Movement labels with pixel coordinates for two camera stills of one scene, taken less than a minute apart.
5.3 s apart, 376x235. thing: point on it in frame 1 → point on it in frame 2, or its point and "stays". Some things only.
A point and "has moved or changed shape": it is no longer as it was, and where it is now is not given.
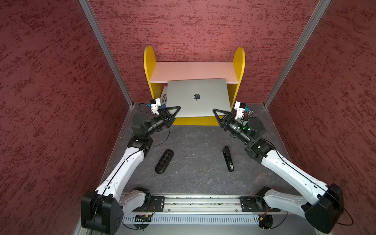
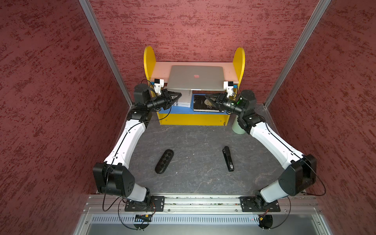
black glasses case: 164,161 stays
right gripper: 226,119 → 219,102
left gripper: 166,115 → 167,98
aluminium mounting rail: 227,204 stays
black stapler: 226,152 stays
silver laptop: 198,98 has moved or changed shape
